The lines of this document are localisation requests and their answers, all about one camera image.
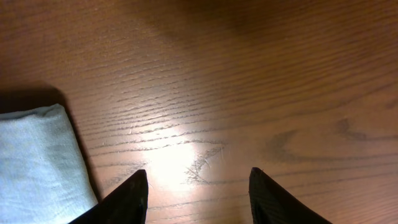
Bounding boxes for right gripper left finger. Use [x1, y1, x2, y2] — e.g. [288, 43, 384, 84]
[71, 169, 149, 224]

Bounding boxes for light blue t-shirt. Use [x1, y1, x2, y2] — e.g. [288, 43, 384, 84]
[1, 104, 98, 223]

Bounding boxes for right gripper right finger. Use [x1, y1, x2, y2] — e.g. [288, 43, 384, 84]
[249, 167, 330, 224]

